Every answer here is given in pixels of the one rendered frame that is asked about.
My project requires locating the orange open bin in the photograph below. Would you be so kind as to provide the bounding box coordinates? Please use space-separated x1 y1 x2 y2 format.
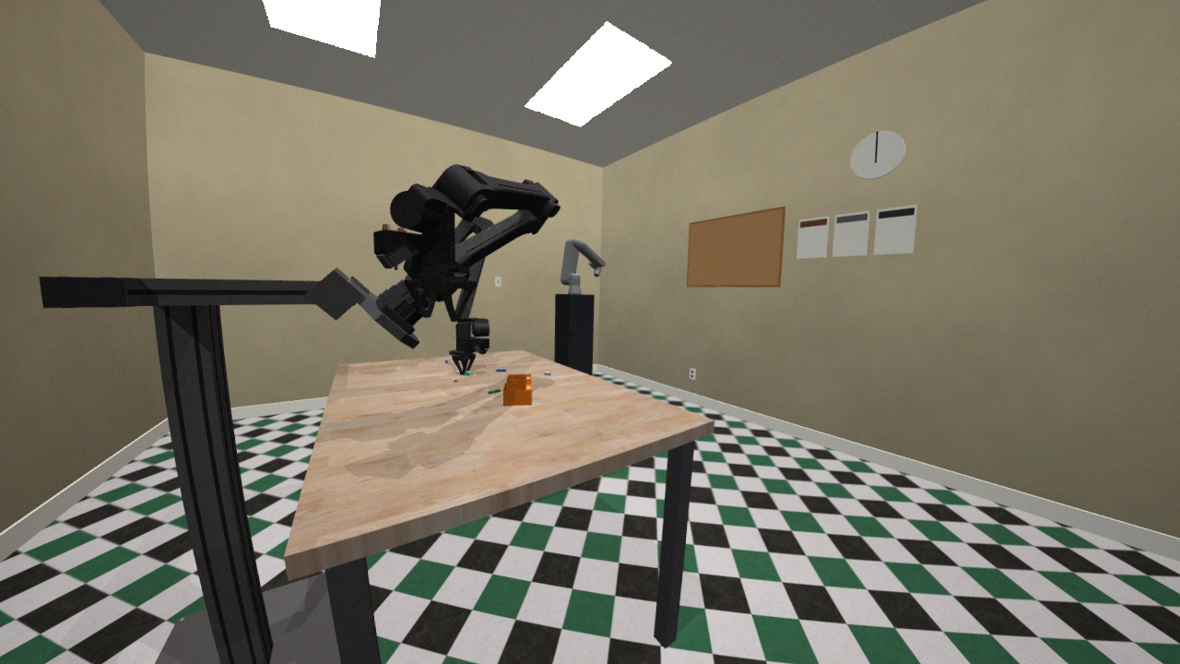
503 374 532 406

